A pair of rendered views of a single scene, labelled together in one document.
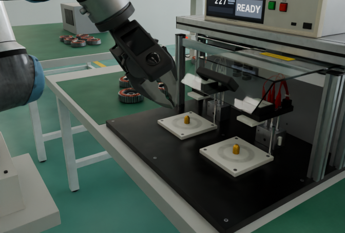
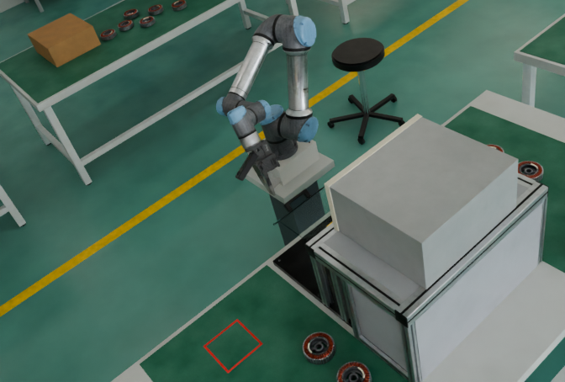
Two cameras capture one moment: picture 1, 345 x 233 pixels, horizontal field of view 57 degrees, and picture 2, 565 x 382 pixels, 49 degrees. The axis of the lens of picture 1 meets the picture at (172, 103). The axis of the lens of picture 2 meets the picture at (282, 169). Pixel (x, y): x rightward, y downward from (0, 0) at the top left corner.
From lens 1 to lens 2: 2.36 m
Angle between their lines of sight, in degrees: 79
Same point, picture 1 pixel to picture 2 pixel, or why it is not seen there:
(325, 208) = (303, 309)
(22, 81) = (293, 132)
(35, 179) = (307, 177)
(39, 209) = (283, 191)
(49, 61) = (547, 64)
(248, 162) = not seen: hidden behind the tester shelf
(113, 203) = not seen: hidden behind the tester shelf
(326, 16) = (338, 221)
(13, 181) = (277, 172)
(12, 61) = (291, 121)
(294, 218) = (291, 293)
